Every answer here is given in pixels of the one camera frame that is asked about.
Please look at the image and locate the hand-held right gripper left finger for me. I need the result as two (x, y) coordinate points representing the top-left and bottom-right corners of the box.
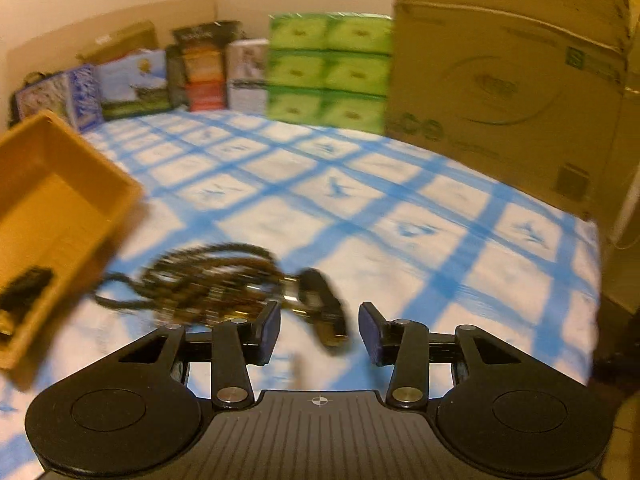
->
(117, 301), (282, 408)

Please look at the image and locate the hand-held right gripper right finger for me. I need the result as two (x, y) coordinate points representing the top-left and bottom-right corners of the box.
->
(359, 301), (522, 411)

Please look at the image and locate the black gold watch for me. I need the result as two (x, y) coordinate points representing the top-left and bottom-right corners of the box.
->
(280, 267), (351, 356)

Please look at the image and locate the brown bead bracelet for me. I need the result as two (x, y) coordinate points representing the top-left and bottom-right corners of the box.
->
(142, 260), (283, 330)

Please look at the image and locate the black bead necklace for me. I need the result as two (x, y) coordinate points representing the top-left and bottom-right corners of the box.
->
(95, 242), (281, 313)

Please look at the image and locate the yellow plastic tray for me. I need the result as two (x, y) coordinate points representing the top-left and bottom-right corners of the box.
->
(0, 110), (147, 392)

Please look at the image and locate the black leather strap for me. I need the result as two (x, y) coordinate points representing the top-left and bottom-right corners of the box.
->
(0, 267), (56, 313)

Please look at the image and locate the blue checked bedsheet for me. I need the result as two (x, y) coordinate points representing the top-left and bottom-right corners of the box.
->
(0, 110), (601, 480)

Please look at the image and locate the black red instant noodle bowl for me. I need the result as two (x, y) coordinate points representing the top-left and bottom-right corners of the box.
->
(169, 80), (229, 113)

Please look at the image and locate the white photo print box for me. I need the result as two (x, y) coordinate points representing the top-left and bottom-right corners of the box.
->
(226, 39), (271, 114)

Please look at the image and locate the stack of green tissue packs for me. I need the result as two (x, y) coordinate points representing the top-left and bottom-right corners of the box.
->
(265, 12), (394, 136)

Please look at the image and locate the black orange instant noodle bowl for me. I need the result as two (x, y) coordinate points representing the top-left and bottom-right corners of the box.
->
(166, 47), (227, 86)

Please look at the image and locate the large printed cardboard box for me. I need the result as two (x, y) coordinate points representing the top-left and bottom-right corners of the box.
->
(384, 0), (632, 232)

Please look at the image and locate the cow pasture print milk box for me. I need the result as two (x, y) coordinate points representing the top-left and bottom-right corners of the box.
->
(95, 50), (172, 121)

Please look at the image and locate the blue cartoon print milk box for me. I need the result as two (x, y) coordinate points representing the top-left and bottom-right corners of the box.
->
(15, 64), (105, 134)

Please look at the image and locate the brown cardboard box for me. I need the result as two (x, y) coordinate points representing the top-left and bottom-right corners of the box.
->
(75, 21), (159, 67)

